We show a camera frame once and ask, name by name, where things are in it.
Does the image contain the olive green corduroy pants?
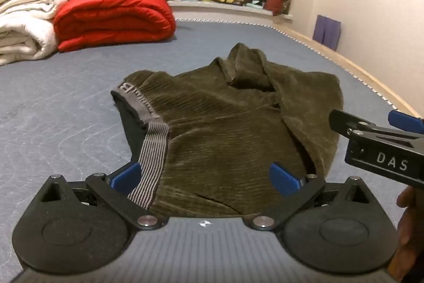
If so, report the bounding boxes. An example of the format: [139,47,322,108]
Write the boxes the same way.
[111,43,343,217]

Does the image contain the person's right hand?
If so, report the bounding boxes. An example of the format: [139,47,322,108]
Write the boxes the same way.
[387,186,423,282]

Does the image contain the blue quilted mattress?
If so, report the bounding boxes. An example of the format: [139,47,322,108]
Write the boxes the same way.
[1,19,400,282]

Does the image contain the red folded quilt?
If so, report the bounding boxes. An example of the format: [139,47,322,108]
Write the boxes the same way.
[53,0,176,53]

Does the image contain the white folded blanket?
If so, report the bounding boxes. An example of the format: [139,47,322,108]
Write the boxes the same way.
[1,0,68,65]

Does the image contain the wooden bed frame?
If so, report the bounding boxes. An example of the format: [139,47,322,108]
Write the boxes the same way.
[272,24,423,119]

